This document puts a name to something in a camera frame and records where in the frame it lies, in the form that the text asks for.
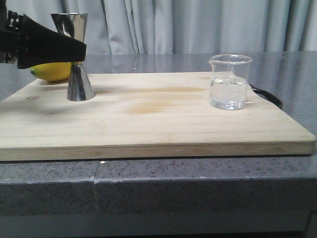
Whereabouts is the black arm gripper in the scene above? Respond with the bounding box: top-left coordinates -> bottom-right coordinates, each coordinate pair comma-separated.
0,0 -> 86,69

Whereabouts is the steel double jigger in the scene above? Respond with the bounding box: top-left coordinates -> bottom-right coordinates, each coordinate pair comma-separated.
51,13 -> 95,102

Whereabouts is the glass measuring beaker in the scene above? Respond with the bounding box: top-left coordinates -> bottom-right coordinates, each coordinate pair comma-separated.
209,54 -> 253,110

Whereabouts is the yellow lemon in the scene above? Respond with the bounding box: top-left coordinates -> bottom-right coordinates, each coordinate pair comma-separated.
30,62 -> 71,82

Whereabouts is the grey curtain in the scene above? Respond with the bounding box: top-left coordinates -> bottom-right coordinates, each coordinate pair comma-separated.
6,0 -> 317,55

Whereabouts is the wooden cutting board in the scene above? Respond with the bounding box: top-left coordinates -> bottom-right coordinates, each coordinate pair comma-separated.
0,72 -> 316,161

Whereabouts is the black cutting board handle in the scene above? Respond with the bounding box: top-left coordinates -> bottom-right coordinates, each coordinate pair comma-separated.
250,84 -> 283,109

